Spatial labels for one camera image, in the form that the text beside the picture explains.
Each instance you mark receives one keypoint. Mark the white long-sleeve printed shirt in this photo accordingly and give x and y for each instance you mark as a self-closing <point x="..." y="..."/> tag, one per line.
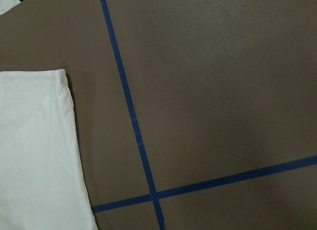
<point x="41" y="178"/>

